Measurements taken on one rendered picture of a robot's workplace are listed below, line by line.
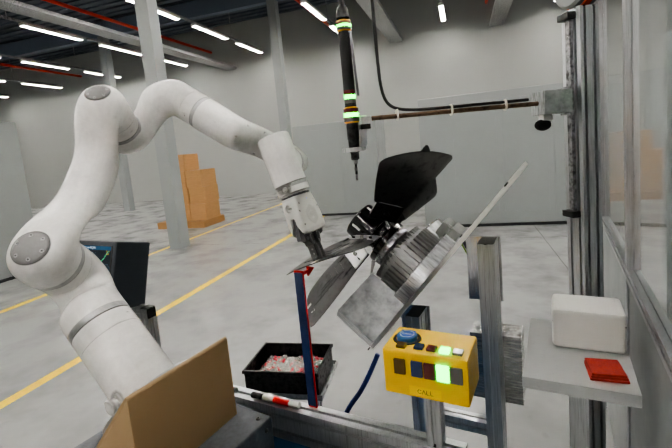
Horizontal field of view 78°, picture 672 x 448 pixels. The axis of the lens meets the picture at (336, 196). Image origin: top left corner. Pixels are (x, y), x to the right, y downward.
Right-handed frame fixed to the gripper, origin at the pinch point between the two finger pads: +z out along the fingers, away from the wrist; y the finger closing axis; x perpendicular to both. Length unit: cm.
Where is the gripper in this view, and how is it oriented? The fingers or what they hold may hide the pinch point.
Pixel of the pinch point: (316, 251)
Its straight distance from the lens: 106.5
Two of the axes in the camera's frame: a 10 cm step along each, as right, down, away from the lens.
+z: 3.6, 9.3, -0.2
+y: 4.6, -1.6, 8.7
